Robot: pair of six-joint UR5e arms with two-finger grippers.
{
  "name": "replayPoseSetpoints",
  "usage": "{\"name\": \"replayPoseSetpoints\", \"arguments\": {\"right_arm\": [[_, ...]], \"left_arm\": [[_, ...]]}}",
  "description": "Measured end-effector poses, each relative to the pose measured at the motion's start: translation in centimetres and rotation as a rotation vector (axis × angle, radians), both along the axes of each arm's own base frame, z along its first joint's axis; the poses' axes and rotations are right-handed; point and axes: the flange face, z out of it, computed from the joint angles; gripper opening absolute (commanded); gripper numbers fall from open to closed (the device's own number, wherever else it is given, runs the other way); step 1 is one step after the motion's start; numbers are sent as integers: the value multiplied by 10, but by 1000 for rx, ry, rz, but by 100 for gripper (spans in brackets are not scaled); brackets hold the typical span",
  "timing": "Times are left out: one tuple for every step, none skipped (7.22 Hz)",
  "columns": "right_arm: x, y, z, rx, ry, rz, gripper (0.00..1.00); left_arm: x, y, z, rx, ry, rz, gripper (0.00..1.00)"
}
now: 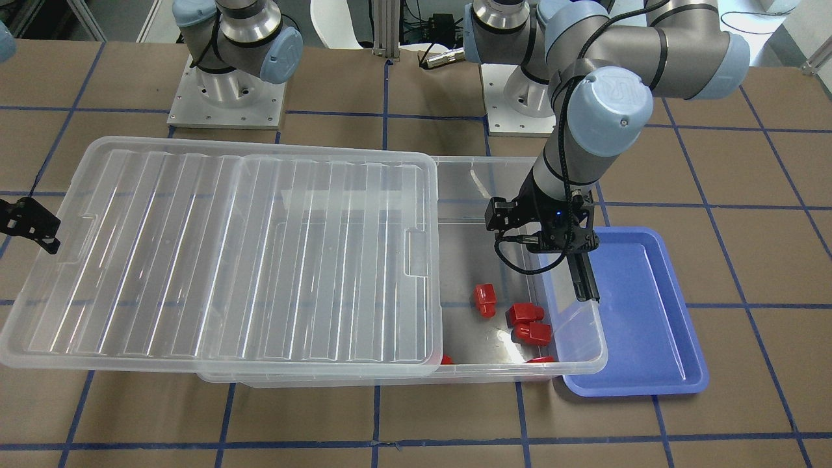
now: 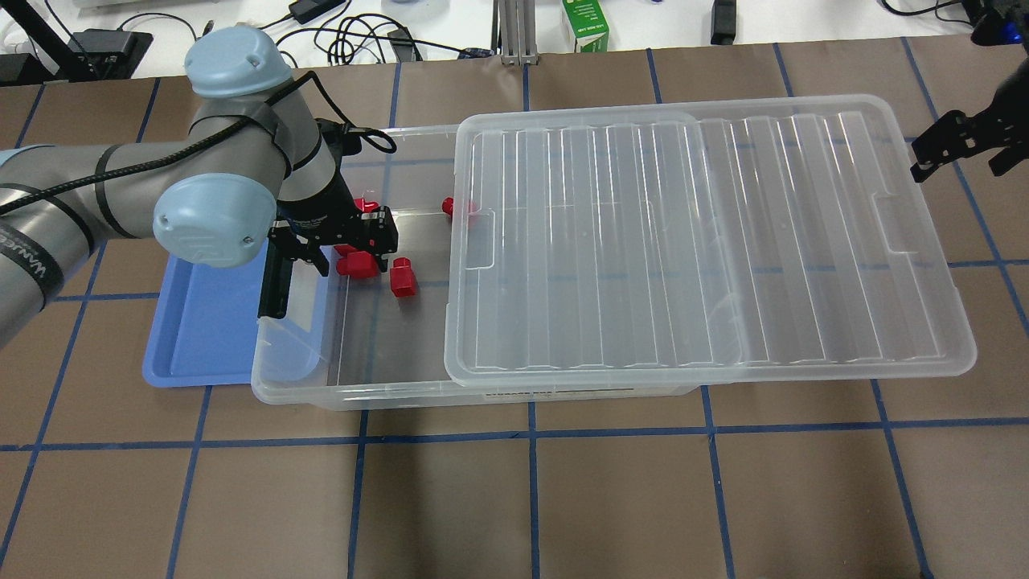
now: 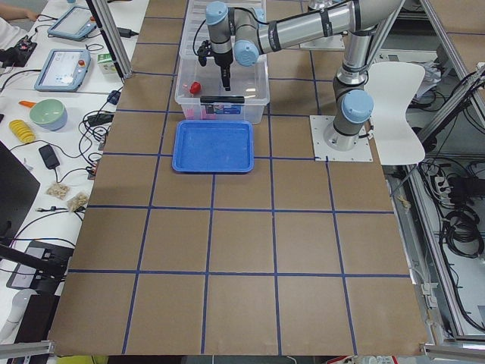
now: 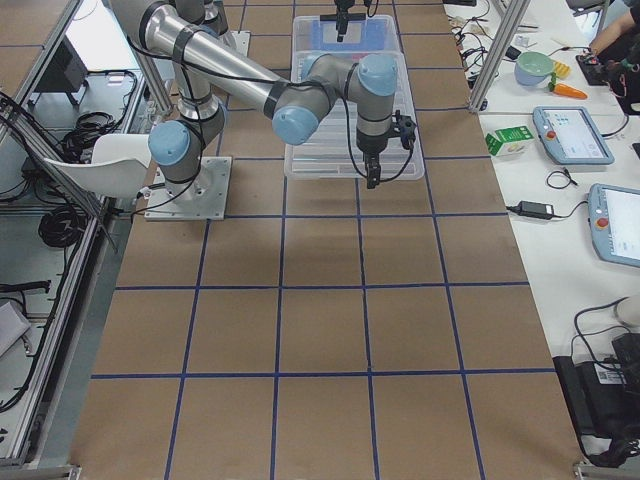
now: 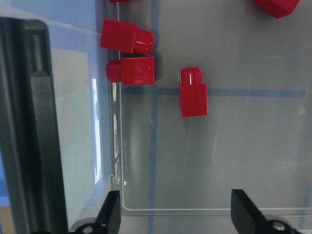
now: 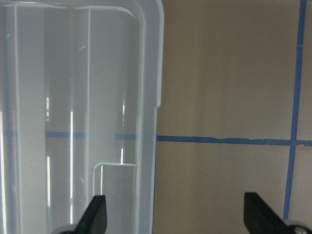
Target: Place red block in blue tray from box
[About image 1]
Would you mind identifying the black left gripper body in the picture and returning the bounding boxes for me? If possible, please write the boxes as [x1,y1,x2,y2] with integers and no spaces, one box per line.
[485,175,553,232]

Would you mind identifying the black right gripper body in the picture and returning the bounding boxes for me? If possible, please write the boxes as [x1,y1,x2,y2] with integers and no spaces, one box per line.
[1,198,60,244]

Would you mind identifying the clear plastic box lid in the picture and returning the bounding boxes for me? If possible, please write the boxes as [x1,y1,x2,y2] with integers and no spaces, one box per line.
[2,136,442,378]

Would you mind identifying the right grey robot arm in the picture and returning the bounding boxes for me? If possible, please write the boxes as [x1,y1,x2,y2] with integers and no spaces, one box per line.
[2,1,303,255]

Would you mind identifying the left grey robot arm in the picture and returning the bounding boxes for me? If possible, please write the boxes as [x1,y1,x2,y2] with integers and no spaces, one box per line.
[463,1,751,238]

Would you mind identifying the clear plastic storage box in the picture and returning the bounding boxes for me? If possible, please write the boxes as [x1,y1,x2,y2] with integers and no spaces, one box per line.
[200,157,567,388]

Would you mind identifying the black electronics box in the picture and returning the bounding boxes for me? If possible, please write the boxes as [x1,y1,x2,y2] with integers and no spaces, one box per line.
[428,13,456,48]

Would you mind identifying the blue plastic tray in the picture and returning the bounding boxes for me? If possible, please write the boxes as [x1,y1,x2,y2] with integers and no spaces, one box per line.
[533,226,710,397]

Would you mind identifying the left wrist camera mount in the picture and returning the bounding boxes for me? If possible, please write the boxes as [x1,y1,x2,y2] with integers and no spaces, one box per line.
[521,190,600,253]

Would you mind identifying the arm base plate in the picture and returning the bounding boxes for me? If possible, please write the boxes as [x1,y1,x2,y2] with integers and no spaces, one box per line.
[480,63,560,137]
[167,57,287,130]

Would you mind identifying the black box latch handle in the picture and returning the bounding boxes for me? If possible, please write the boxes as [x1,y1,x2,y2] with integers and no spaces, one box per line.
[565,253,600,302]

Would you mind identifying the silver cable connector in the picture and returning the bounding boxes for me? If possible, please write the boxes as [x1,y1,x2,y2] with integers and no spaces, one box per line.
[419,47,465,70]

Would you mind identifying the aluminium frame post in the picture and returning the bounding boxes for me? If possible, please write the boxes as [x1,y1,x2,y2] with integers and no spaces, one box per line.
[370,1,402,62]

